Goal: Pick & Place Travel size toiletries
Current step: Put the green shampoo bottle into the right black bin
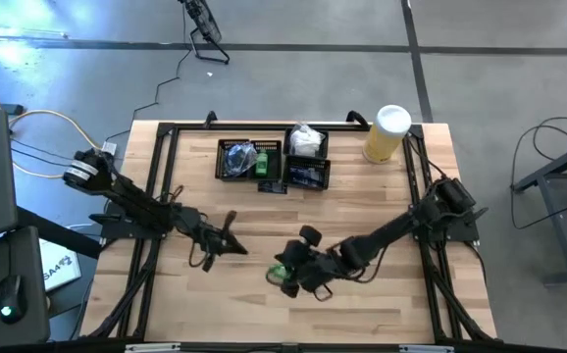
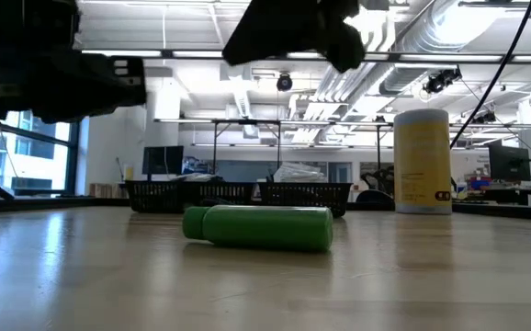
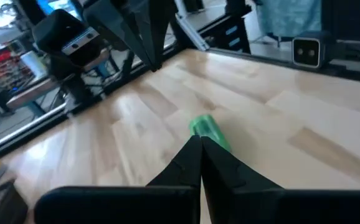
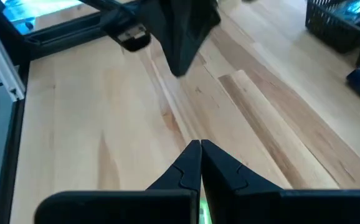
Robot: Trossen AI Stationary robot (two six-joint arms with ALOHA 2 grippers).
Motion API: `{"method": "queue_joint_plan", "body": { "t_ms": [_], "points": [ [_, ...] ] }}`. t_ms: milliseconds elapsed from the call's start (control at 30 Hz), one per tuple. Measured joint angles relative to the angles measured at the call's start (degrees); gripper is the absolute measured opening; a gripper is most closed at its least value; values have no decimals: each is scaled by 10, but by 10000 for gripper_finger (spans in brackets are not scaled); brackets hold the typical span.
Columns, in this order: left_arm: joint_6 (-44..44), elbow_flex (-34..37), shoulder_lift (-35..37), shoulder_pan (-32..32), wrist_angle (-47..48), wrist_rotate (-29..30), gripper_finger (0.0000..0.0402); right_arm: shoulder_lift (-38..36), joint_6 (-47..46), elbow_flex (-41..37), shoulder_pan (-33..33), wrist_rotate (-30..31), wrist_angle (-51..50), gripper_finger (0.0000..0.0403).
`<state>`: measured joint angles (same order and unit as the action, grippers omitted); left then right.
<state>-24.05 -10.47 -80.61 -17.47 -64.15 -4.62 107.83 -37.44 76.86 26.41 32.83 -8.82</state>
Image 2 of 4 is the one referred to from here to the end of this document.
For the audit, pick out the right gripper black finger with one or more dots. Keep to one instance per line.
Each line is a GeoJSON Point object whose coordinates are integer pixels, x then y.
{"type": "Point", "coordinates": [288, 49]}
{"type": "Point", "coordinates": [279, 25]}

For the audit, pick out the clear vanity pack bag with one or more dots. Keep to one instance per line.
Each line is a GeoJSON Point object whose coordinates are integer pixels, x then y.
{"type": "Point", "coordinates": [297, 171]}

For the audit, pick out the black round puff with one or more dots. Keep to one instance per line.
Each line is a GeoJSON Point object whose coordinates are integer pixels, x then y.
{"type": "Point", "coordinates": [196, 177]}

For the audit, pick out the green travel shampoo bottle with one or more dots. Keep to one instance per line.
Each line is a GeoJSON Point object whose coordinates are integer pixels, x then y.
{"type": "Point", "coordinates": [265, 227]}

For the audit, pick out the black monitor on arm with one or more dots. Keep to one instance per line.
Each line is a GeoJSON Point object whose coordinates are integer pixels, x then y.
{"type": "Point", "coordinates": [509, 163]}

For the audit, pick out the black ceiling spotlight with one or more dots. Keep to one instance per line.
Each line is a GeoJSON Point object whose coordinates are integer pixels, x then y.
{"type": "Point", "coordinates": [441, 81]}
{"type": "Point", "coordinates": [483, 117]}

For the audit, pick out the yellow cup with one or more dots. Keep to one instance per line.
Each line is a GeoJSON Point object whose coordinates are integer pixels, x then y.
{"type": "Point", "coordinates": [128, 174]}

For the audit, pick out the black computer monitor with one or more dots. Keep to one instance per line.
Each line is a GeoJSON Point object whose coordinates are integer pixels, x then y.
{"type": "Point", "coordinates": [163, 159]}

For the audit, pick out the yellow wipes canister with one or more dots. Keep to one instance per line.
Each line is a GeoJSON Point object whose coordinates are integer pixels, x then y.
{"type": "Point", "coordinates": [423, 165]}

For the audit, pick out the black slotted plastic basket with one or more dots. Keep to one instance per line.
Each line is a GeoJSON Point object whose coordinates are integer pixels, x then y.
{"type": "Point", "coordinates": [302, 195]}
{"type": "Point", "coordinates": [233, 190]}
{"type": "Point", "coordinates": [155, 195]}

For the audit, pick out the black ceiling dome camera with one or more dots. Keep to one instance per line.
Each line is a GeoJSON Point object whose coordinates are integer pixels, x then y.
{"type": "Point", "coordinates": [284, 83]}

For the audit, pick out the black window frame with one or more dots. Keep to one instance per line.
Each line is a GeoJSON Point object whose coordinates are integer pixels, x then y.
{"type": "Point", "coordinates": [73, 151]}

